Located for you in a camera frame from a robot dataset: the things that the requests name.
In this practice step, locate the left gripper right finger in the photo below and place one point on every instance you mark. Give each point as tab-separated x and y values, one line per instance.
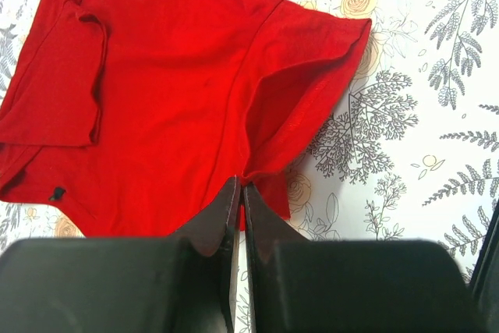
300	285

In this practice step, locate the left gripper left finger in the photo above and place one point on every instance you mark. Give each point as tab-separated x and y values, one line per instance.
178	283

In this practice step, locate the red t shirt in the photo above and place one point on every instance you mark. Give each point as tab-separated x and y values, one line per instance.
130	115

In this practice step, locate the floral patterned table cloth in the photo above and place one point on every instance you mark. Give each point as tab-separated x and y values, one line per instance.
409	151

